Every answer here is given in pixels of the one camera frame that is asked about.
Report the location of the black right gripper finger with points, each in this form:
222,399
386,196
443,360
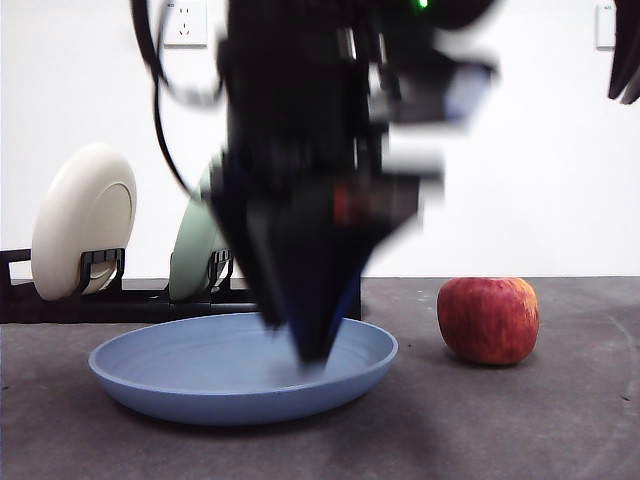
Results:
622,50
635,80

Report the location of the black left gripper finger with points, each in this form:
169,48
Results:
320,275
250,240

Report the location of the blue plate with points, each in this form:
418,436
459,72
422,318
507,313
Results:
175,370

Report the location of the red apple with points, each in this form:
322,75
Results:
487,320

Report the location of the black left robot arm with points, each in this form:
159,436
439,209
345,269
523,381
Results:
290,75

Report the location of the green plate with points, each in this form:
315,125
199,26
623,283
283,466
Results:
192,250

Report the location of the black plate rack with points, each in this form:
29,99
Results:
100,307

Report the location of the cream plate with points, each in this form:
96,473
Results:
75,215

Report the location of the white wall socket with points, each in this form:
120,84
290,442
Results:
186,25
604,27

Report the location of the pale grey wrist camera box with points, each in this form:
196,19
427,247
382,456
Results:
467,95

